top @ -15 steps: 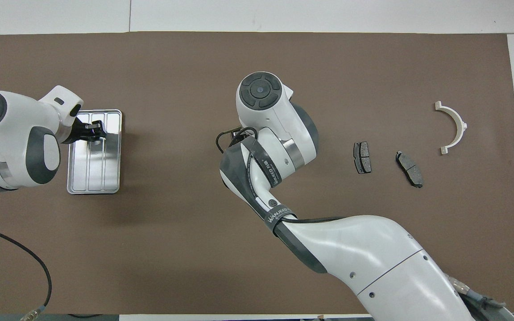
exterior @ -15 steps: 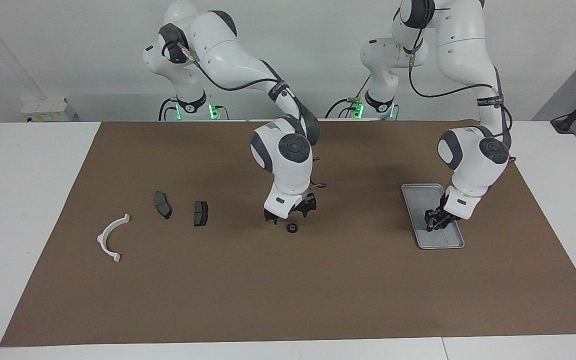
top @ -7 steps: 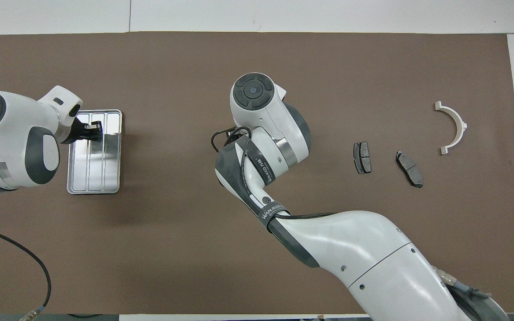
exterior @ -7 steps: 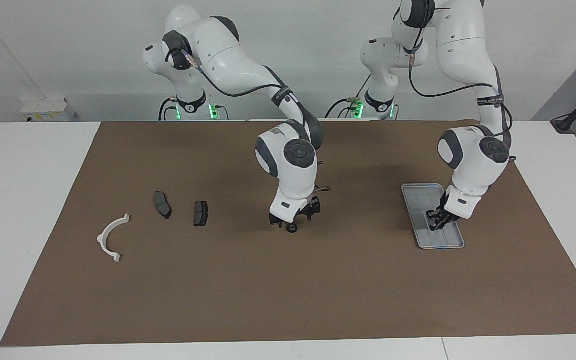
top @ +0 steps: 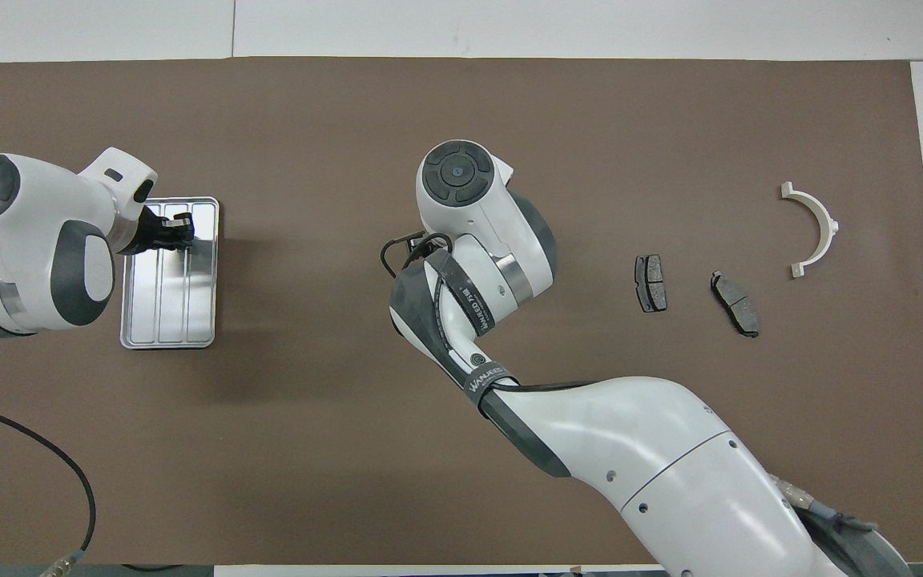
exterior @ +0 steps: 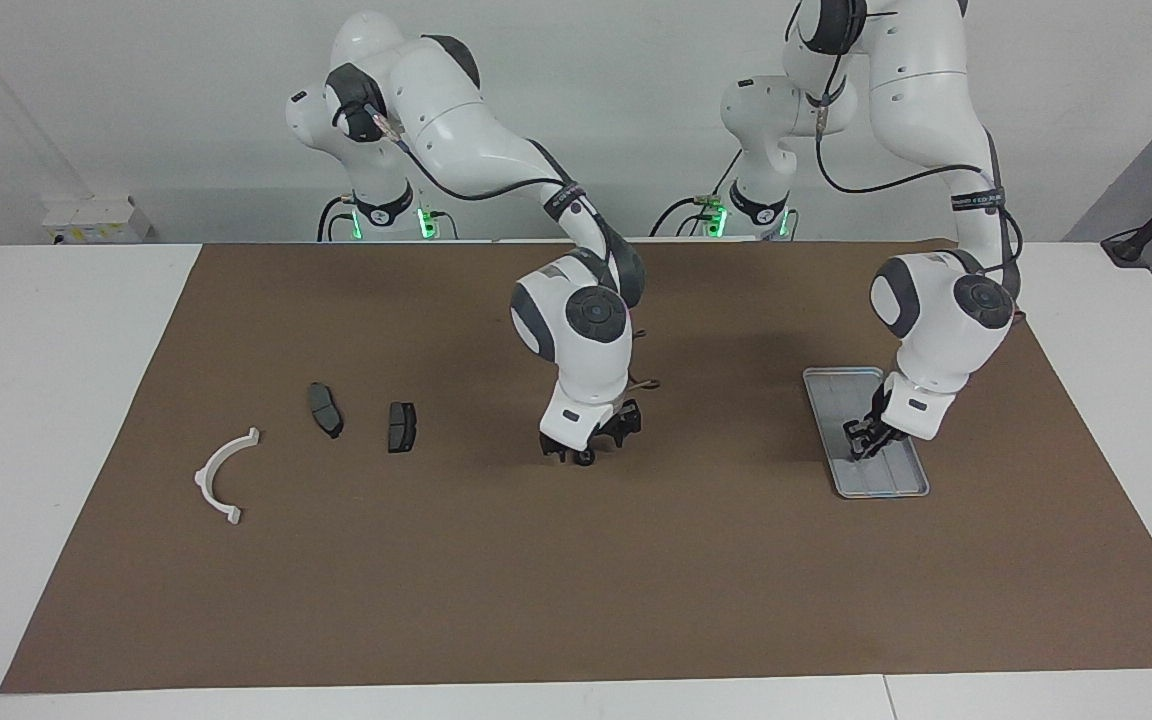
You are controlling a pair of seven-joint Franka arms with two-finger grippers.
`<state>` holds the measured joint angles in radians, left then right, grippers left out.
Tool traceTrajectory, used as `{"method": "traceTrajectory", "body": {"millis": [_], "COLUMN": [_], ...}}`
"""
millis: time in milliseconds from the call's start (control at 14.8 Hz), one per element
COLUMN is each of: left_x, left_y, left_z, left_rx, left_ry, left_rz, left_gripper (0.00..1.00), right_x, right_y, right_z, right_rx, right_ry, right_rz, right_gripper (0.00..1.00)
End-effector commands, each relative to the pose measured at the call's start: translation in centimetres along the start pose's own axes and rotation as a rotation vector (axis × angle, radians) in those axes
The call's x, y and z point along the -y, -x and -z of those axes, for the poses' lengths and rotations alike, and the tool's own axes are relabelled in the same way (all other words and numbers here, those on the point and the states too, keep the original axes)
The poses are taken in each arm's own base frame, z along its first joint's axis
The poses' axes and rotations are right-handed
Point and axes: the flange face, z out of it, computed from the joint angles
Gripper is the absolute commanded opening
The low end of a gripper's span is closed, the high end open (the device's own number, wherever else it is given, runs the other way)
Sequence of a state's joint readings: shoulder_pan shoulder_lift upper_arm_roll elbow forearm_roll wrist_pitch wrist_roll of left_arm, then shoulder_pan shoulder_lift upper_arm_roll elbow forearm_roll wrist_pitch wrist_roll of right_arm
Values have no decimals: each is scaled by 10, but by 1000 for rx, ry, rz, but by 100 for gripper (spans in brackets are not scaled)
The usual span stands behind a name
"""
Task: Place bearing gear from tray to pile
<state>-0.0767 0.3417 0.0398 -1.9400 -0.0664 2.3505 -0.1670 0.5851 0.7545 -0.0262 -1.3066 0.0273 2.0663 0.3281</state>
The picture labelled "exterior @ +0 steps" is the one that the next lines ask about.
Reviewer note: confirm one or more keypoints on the silver metal tray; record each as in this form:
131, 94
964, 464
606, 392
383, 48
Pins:
901, 487

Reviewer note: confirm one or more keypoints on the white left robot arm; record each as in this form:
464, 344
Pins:
936, 340

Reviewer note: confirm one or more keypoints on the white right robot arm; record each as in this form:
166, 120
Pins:
586, 370

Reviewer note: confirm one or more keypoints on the brown table mat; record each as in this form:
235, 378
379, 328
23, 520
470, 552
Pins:
576, 560

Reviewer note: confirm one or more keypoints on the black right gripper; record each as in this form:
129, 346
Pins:
621, 420

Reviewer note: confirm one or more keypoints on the dark grey curved brake pad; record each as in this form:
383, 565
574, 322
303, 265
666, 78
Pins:
324, 408

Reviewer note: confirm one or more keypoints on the white curved plastic bracket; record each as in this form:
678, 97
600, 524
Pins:
202, 480

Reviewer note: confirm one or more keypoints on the white power box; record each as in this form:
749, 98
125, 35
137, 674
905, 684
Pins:
96, 220

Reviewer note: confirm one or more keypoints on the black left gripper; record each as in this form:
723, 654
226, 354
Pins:
881, 420

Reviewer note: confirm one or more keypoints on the dark grey squarish brake pad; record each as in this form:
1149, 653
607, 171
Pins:
401, 426

